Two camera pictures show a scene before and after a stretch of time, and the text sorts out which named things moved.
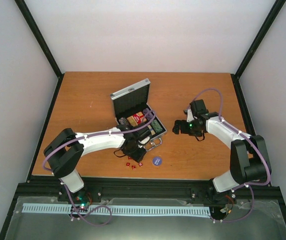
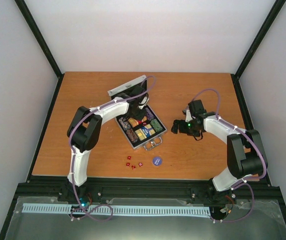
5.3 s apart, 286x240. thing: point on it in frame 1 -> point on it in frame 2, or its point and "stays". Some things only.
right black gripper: x=182 y=122 stays
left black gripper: x=138 y=158 -> x=140 y=117
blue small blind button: x=156 y=161 stays
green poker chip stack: x=156 y=126 stays
